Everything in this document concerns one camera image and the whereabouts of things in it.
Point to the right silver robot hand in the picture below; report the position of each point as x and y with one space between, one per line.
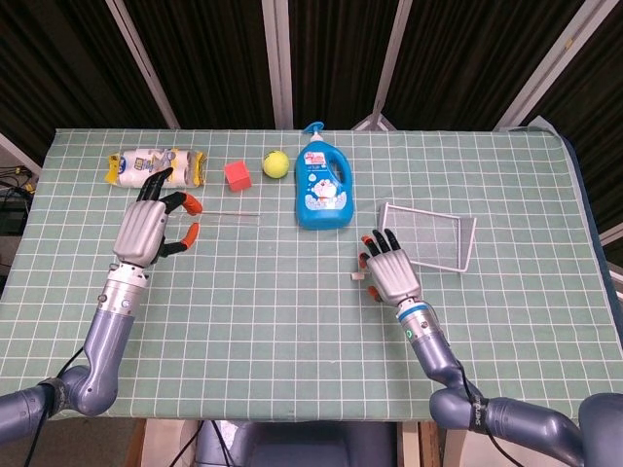
392 275

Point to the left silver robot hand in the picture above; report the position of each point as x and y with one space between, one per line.
138 231

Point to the thin clear rod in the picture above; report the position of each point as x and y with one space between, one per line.
233 217

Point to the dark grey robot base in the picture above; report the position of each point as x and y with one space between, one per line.
311 447

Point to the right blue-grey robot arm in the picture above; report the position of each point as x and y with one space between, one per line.
516 418

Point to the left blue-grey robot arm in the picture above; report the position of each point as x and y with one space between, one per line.
107 340

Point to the plastic pack of white rolls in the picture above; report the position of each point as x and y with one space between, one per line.
131 168

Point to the green checkered tablecloth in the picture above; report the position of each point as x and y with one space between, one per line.
311 340

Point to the blue detergent pump bottle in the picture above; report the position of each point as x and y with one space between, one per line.
323 194

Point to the red cube block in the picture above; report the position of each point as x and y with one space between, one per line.
237 177

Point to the black equipment box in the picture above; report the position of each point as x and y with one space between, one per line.
12 214

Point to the yellow tennis ball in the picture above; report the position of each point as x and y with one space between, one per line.
276 164

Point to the wooden table leg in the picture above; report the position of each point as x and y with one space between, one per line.
137 445
428 447

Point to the dark brown curtain backdrop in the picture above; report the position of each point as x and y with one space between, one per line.
219 58

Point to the white slanted frame post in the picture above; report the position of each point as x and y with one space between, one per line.
146 68

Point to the white frame post with bracket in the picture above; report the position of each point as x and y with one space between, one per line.
389 73

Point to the white double frame post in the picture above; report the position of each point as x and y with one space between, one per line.
278 63

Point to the wide white frame post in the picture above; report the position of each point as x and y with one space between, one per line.
545 68

